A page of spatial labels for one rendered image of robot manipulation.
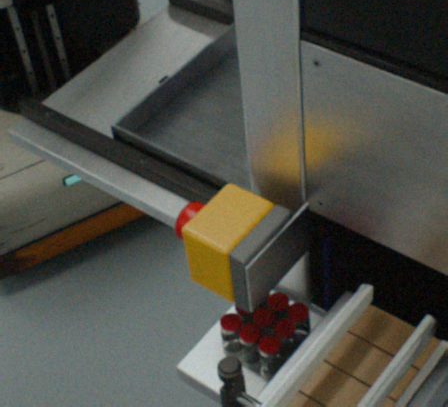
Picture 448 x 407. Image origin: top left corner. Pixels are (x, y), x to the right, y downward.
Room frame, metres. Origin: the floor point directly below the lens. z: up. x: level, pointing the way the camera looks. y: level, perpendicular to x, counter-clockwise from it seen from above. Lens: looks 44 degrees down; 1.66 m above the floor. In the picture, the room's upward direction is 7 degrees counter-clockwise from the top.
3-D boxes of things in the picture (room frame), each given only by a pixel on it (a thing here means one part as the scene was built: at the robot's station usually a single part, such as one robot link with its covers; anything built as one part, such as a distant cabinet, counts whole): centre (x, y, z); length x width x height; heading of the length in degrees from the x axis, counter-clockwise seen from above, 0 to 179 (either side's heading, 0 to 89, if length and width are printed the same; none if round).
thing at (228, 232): (0.60, -0.01, 1.00); 0.08 x 0.07 x 0.07; 47
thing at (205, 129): (0.86, -0.09, 0.90); 0.34 x 0.26 x 0.04; 47
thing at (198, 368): (0.56, -0.03, 0.87); 0.14 x 0.13 x 0.02; 47
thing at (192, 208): (0.63, 0.03, 1.00); 0.04 x 0.04 x 0.04; 47
